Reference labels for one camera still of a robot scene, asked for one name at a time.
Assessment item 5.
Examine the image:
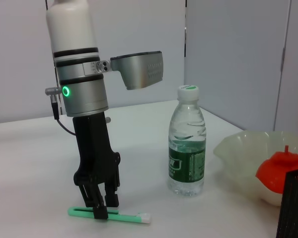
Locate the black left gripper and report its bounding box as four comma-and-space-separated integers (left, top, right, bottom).
72, 112, 121, 220

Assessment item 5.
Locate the clear water bottle green label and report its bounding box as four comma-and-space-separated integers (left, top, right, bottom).
167, 84, 207, 197

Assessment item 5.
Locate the red-orange toy orange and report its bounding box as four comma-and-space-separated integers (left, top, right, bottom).
255, 145, 298, 194

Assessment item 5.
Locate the translucent green fruit bowl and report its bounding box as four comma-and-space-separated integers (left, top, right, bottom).
213, 130, 298, 207

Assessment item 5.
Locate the left wrist cable with plug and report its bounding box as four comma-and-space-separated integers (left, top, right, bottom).
45, 87, 76, 136

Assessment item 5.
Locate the mint green utility knife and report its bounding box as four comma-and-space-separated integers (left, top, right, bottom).
67, 206, 151, 225

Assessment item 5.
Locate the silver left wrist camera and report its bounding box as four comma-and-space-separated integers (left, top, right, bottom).
95, 51, 164, 90

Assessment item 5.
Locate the black mesh pen holder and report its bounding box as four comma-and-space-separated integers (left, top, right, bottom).
275, 166, 298, 238

